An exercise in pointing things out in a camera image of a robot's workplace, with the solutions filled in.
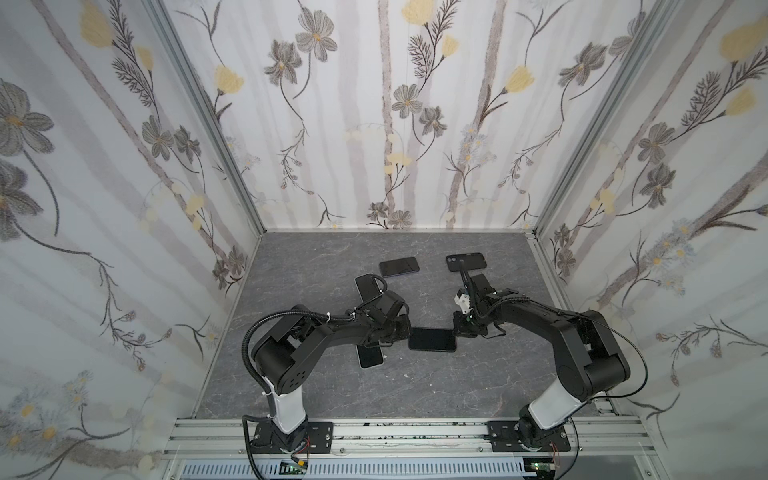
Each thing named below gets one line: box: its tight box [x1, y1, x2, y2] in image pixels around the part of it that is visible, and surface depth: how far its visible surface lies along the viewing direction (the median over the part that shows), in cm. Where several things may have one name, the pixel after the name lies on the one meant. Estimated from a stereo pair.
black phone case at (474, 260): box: [446, 252, 487, 272], surface depth 114 cm
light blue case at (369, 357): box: [354, 344, 385, 370], surface depth 90 cm
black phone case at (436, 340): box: [408, 327, 457, 353], surface depth 95 cm
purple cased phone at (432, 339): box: [408, 327, 457, 353], surface depth 95 cm
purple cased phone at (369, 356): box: [357, 344, 383, 368], surface depth 90 cm
